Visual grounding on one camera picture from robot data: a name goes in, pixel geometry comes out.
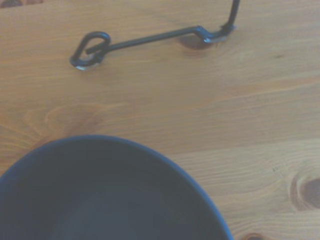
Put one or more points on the blue bowl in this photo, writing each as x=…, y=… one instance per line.
x=105, y=195

